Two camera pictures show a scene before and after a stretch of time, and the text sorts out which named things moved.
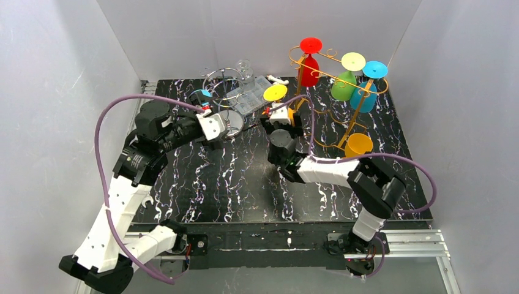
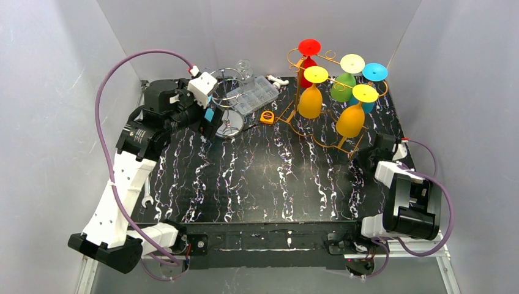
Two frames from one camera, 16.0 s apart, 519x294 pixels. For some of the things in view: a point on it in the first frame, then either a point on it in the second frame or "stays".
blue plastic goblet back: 366,93 stays
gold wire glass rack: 334,91 stays
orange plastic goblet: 357,144 -> 350,121
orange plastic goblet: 275,93 -> 310,100
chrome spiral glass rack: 226,87 stays
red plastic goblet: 308,73 stays
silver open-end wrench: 147,198 stays
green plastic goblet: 344,86 stays
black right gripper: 280,124 -> 365,155
